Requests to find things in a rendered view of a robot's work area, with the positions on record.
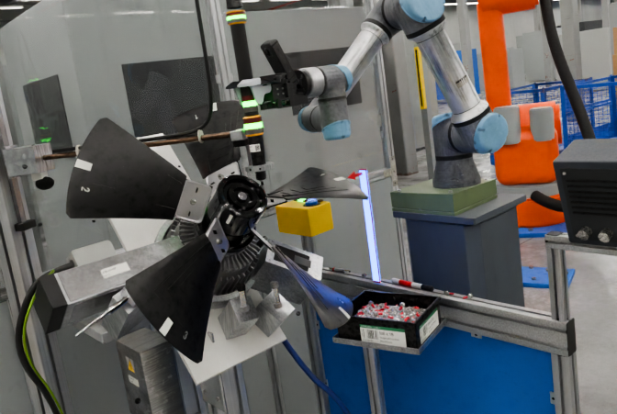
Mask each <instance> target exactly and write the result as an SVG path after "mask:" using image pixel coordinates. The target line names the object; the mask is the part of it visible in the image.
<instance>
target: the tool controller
mask: <svg viewBox="0 0 617 414"><path fill-rule="evenodd" d="M553 166H554V170H555V178H556V182H557V187H558V191H559V195H560V200H561V204H562V208H563V213H564V218H565V222H566V226H567V234H568V238H569V241H570V242H574V243H582V244H590V245H600V246H608V247H616V248H617V139H584V140H573V141H572V142H571V143H570V144H569V145H568V146H567V147H566V148H565V149H564V150H563V151H562V152H561V153H560V154H559V155H558V156H557V157H556V158H555V159H554V161H553Z"/></svg>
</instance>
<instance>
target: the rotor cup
mask: <svg viewBox="0 0 617 414"><path fill-rule="evenodd" d="M215 190H216V193H215V195H213V197H212V199H211V198H210V200H208V205H207V208H206V211H205V215H204V217H203V220H202V222H201V224H199V223H195V225H196V231H197V233H198V235H199V236H200V235H202V234H204V233H205V231H206V230H207V228H208V226H209V224H210V222H211V221H212V219H213V218H214V217H215V216H216V217H217V218H218V219H219V222H220V225H221V227H222V228H223V231H224V233H225V235H226V238H227V240H228V242H229V248H228V250H227V253H234V252H240V251H243V250H244V249H246V248H247V247H248V246H249V245H250V244H251V242H252V240H253V238H254V235H253V234H252V233H251V232H250V229H254V230H255V231H256V224H257V223H256V222H257V220H258V219H259V217H261V215H262V214H263V213H264V212H265V210H266V208H267V195H266V193H265V191H264V189H263V188H262V187H261V186H260V185H259V184H258V183H257V182H256V181H254V180H253V179H252V178H250V177H247V176H244V175H240V174H233V175H229V176H226V177H225V178H223V179H222V180H221V181H220V182H219V184H218V186H217V188H216V189H215ZM240 192H243V193H245V194H246V195H247V199H245V200H241V199H240V198H239V197H238V194H239V193H240ZM230 215H232V216H233V217H232V219H231V221H230V223H229V224H227V223H226V221H227V220H228V218H229V216H230Z"/></svg>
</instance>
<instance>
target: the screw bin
mask: <svg viewBox="0 0 617 414"><path fill-rule="evenodd" d="M370 300H372V301H373V302H374V304H378V305H379V304H380V303H384V304H385V303H386V302H387V306H388V305H390V306H395V305H398V306H399V304H400V303H401V302H403V303H405V307H406V308H407V307H408V306H410V307H419V308H425V309H426V310H425V311H424V312H423V313H422V314H421V315H420V316H419V317H418V318H417V319H416V320H415V321H414V322H407V321H398V320H390V319H374V318H366V317H357V316H355V314H356V313H357V312H358V310H360V309H362V307H363V306H366V305H367V304H368V302H369V301H370ZM440 300H441V297H434V296H423V295H412V294H400V293H388V292H377V291H366V290H364V291H363V292H362V293H360V294H359V295H358V296H357V297H355V298H354V299H353V300H351V301H352V303H353V314H352V316H351V318H350V319H349V320H348V321H347V322H346V323H345V324H343V325H342V326H341V327H339V328H338V334H339V338H342V339H349V340H356V341H368V342H374V343H381V344H387V345H395V346H401V347H408V348H414V349H419V348H420V347H421V346H422V345H423V344H424V343H425V341H426V340H427V339H428V338H429V337H430V336H431V334H432V333H433V332H434V331H435V330H436V329H437V327H438V326H439V325H440V324H441V314H440V305H439V301H440Z"/></svg>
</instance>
